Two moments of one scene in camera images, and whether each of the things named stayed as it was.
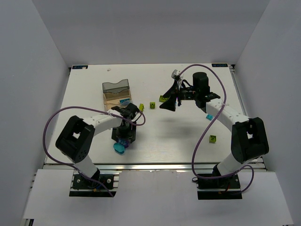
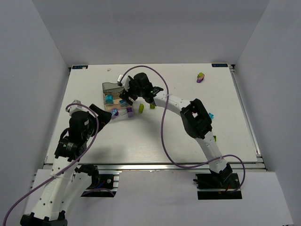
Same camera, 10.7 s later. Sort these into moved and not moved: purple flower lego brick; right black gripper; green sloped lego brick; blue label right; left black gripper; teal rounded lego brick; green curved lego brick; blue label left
Moved: left black gripper; teal rounded lego brick; purple flower lego brick; right black gripper
Not moved: blue label left; green curved lego brick; green sloped lego brick; blue label right
